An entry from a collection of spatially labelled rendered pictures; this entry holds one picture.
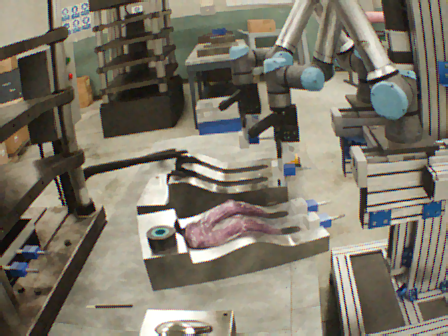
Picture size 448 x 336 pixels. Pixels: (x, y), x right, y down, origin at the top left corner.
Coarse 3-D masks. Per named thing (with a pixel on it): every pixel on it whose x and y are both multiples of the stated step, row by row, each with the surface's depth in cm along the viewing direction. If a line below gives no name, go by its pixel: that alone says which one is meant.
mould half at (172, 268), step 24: (144, 216) 137; (168, 216) 136; (240, 216) 134; (288, 216) 138; (144, 240) 124; (240, 240) 122; (264, 240) 121; (288, 240) 125; (312, 240) 123; (168, 264) 117; (192, 264) 118; (216, 264) 119; (240, 264) 121; (264, 264) 123; (168, 288) 119
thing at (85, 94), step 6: (78, 78) 773; (84, 78) 754; (78, 84) 757; (84, 84) 757; (90, 84) 786; (78, 90) 760; (84, 90) 761; (90, 90) 777; (84, 96) 764; (90, 96) 779; (84, 102) 768; (90, 102) 780
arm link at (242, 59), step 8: (232, 48) 168; (240, 48) 167; (248, 48) 169; (232, 56) 169; (240, 56) 168; (248, 56) 169; (232, 64) 171; (240, 64) 169; (248, 64) 170; (240, 72) 170; (248, 72) 171
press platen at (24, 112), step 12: (48, 96) 151; (60, 96) 151; (72, 96) 155; (0, 108) 154; (12, 108) 145; (24, 108) 137; (36, 108) 142; (48, 108) 147; (0, 120) 127; (12, 120) 124; (24, 120) 132; (0, 132) 116; (12, 132) 124
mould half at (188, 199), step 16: (208, 160) 173; (256, 160) 175; (272, 160) 172; (160, 176) 179; (176, 176) 157; (208, 176) 161; (224, 176) 165; (240, 176) 163; (256, 176) 161; (272, 176) 158; (144, 192) 167; (160, 192) 165; (176, 192) 154; (192, 192) 154; (208, 192) 153; (224, 192) 153; (240, 192) 152; (256, 192) 152; (272, 192) 151; (144, 208) 157; (160, 208) 157; (176, 208) 156; (192, 208) 156; (208, 208) 155
